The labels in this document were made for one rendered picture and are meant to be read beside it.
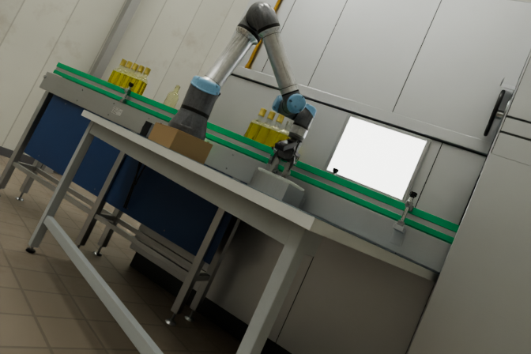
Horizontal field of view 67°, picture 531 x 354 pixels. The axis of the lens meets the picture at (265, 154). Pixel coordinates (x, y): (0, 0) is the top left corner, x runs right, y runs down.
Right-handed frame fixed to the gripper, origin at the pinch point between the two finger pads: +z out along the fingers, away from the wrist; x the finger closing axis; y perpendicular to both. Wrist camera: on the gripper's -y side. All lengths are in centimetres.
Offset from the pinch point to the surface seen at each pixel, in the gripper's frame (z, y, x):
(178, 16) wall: -138, 187, 286
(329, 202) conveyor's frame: 0.2, 20.3, -21.3
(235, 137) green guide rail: -10.2, 12.7, 35.2
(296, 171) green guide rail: -7.2, 22.4, 0.8
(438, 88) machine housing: -75, 41, -43
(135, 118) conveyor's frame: 1, 11, 100
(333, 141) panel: -31.2, 38.3, -4.8
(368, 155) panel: -30, 39, -25
